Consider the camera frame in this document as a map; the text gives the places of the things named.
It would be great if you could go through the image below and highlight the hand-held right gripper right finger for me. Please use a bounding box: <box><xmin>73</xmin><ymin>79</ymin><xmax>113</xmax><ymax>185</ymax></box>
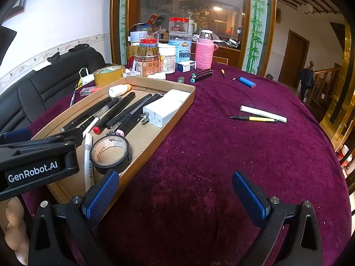
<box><xmin>232</xmin><ymin>170</ymin><xmax>324</xmax><ymax>266</ymax></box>

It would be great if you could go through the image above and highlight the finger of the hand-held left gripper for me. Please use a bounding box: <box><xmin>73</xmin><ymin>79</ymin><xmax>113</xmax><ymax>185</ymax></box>
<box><xmin>32</xmin><ymin>129</ymin><xmax>84</xmax><ymax>147</ymax></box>
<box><xmin>0</xmin><ymin>127</ymin><xmax>33</xmax><ymax>145</ymax></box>

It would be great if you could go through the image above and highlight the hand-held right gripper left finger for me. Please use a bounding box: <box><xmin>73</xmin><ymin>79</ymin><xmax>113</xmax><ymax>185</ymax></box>
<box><xmin>28</xmin><ymin>169</ymin><xmax>120</xmax><ymax>266</ymax></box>

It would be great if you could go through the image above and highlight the plain white pen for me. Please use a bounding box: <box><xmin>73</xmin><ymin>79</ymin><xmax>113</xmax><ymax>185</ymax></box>
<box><xmin>84</xmin><ymin>132</ymin><xmax>95</xmax><ymax>192</ymax></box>

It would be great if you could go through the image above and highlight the black tape roll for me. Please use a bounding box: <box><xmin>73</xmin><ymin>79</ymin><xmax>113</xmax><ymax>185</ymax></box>
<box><xmin>89</xmin><ymin>135</ymin><xmax>132</xmax><ymax>176</ymax></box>

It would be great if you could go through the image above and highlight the clear ballpoint pen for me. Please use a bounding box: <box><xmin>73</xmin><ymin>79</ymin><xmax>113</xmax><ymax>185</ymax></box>
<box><xmin>79</xmin><ymin>96</ymin><xmax>122</xmax><ymax>129</ymax></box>

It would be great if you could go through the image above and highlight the black marker red cap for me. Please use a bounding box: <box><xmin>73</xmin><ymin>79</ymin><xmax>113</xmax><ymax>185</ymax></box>
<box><xmin>93</xmin><ymin>91</ymin><xmax>136</xmax><ymax>135</ymax></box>

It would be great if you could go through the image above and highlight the black gel pen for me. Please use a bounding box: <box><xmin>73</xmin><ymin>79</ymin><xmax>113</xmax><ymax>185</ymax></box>
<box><xmin>106</xmin><ymin>93</ymin><xmax>153</xmax><ymax>129</ymax></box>

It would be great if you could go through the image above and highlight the black marker pink cap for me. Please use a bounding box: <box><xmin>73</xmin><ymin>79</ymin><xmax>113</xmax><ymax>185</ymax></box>
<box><xmin>115</xmin><ymin>94</ymin><xmax>164</xmax><ymax>137</ymax></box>

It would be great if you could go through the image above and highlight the cardboard box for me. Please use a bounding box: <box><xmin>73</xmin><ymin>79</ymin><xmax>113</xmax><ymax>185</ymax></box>
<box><xmin>31</xmin><ymin>76</ymin><xmax>196</xmax><ymax>209</ymax></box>

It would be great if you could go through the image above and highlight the person's left hand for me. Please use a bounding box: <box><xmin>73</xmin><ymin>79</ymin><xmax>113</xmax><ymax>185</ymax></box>
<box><xmin>4</xmin><ymin>197</ymin><xmax>30</xmax><ymax>264</ymax></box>

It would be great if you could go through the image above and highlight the black leather sofa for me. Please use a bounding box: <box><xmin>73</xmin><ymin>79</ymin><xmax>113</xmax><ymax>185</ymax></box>
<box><xmin>0</xmin><ymin>44</ymin><xmax>107</xmax><ymax>136</ymax></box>

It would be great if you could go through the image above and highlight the clear red box cutter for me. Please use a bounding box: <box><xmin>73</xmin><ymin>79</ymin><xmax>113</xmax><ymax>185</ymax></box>
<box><xmin>80</xmin><ymin>87</ymin><xmax>105</xmax><ymax>97</ymax></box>

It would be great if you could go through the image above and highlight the white face mask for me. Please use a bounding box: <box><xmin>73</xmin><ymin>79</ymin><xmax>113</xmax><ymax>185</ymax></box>
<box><xmin>78</xmin><ymin>68</ymin><xmax>96</xmax><ymax>85</ymax></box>

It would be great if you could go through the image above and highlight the purple velvet tablecloth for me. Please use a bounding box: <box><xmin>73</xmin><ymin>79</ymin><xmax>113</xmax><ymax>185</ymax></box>
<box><xmin>21</xmin><ymin>61</ymin><xmax>353</xmax><ymax>266</ymax></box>

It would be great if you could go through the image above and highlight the white bottle orange cap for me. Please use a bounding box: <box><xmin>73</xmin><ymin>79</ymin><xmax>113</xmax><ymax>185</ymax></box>
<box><xmin>109</xmin><ymin>84</ymin><xmax>132</xmax><ymax>97</ymax></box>

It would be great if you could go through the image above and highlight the white paper slip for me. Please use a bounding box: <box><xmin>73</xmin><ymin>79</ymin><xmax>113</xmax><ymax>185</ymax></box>
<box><xmin>32</xmin><ymin>61</ymin><xmax>53</xmax><ymax>72</ymax></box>

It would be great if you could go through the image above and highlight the yellow tape roll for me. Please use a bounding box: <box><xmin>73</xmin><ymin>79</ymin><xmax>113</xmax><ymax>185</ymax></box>
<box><xmin>93</xmin><ymin>65</ymin><xmax>126</xmax><ymax>87</ymax></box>

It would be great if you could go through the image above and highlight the white printed pen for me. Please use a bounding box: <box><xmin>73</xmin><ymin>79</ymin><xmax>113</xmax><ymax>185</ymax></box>
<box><xmin>240</xmin><ymin>105</ymin><xmax>288</xmax><ymax>123</ymax></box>

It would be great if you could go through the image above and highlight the orange label clear jar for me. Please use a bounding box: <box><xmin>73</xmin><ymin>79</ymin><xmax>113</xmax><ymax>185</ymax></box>
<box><xmin>134</xmin><ymin>54</ymin><xmax>161</xmax><ymax>77</ymax></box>

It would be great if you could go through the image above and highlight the blue lighter orange end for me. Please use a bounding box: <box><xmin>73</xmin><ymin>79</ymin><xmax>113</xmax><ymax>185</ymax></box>
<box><xmin>239</xmin><ymin>77</ymin><xmax>256</xmax><ymax>89</ymax></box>

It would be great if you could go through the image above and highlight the white plastic jar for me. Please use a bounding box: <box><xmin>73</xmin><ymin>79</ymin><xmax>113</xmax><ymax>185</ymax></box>
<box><xmin>159</xmin><ymin>44</ymin><xmax>177</xmax><ymax>74</ymax></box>

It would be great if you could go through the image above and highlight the dark hanging jacket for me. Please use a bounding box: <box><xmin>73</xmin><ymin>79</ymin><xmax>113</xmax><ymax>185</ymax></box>
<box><xmin>300</xmin><ymin>67</ymin><xmax>315</xmax><ymax>95</ymax></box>

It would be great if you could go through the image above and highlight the narrow bamboo painted panel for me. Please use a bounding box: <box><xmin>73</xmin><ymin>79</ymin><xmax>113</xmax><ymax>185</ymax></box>
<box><xmin>118</xmin><ymin>0</ymin><xmax>129</xmax><ymax>64</ymax></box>

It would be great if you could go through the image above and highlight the wooden stair railing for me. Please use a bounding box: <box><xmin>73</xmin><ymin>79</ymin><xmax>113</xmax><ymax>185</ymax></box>
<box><xmin>304</xmin><ymin>61</ymin><xmax>344</xmax><ymax>106</ymax></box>

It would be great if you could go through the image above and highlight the golden display cabinet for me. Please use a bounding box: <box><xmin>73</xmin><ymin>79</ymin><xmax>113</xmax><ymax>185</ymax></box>
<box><xmin>319</xmin><ymin>19</ymin><xmax>355</xmax><ymax>150</ymax></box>

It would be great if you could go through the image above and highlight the small blue white box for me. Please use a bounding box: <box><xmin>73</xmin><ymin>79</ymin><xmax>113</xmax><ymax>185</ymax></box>
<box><xmin>176</xmin><ymin>61</ymin><xmax>197</xmax><ymax>73</ymax></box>

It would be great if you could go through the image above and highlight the curved wooden counter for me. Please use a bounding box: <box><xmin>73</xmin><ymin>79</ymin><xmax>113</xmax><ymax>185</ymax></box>
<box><xmin>213</xmin><ymin>44</ymin><xmax>242</xmax><ymax>68</ymax></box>

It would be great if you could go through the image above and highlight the brown wooden door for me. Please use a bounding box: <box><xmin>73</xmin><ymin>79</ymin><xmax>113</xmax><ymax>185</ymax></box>
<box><xmin>278</xmin><ymin>29</ymin><xmax>310</xmax><ymax>90</ymax></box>

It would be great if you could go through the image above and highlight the blue label plastic jar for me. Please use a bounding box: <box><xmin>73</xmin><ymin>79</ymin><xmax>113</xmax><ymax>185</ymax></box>
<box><xmin>169</xmin><ymin>32</ymin><xmax>193</xmax><ymax>64</ymax></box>

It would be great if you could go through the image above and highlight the pink knitted sleeve bottle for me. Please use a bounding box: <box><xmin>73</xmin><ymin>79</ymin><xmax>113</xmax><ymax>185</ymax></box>
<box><xmin>194</xmin><ymin>29</ymin><xmax>219</xmax><ymax>70</ymax></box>

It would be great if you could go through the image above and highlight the clear jar red lid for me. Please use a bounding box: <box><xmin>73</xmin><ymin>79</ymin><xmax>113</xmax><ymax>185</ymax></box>
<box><xmin>169</xmin><ymin>17</ymin><xmax>189</xmax><ymax>34</ymax></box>

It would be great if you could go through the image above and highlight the etched glass partition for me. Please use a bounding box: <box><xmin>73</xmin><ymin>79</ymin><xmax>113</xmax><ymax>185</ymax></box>
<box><xmin>129</xmin><ymin>0</ymin><xmax>247</xmax><ymax>61</ymax></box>

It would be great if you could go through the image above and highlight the dark picture frame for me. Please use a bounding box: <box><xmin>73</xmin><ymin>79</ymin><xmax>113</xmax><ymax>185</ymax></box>
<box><xmin>8</xmin><ymin>0</ymin><xmax>28</xmax><ymax>14</ymax></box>

